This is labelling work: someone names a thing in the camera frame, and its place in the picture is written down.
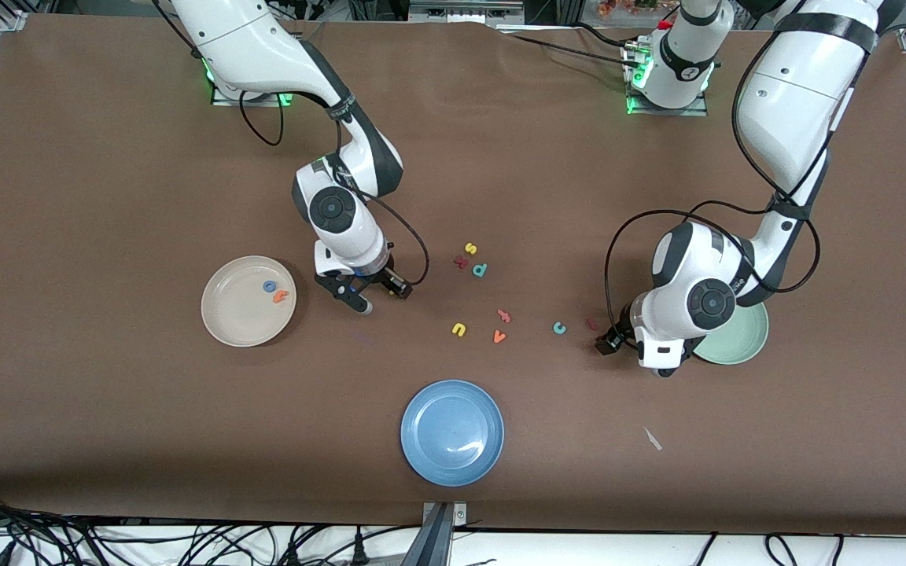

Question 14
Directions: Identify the light green plate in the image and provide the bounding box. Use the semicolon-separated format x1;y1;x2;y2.
693;303;770;366

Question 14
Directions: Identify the beige brown plate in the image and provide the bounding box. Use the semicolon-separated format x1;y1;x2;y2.
201;255;297;347

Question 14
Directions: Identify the blue plate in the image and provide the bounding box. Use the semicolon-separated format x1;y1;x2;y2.
400;380;505;487

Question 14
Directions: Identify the brown table cover sheet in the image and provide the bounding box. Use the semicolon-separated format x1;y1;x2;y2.
0;14;906;537

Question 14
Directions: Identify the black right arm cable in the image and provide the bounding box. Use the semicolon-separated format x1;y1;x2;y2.
237;90;431;286

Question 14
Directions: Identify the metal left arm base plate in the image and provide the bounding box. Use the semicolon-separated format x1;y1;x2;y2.
624;39;710;118

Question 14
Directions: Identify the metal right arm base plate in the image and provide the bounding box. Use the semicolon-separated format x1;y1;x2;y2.
211;79;296;108

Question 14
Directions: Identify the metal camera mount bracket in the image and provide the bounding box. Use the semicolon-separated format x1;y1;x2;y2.
420;501;469;566

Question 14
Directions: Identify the looped black floor cable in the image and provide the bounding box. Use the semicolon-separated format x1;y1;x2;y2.
764;533;805;566

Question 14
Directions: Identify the grey metal frame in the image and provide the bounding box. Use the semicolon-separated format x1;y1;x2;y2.
408;0;526;23

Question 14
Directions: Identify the black cable to arm base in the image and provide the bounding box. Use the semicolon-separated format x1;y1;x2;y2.
499;22;644;70

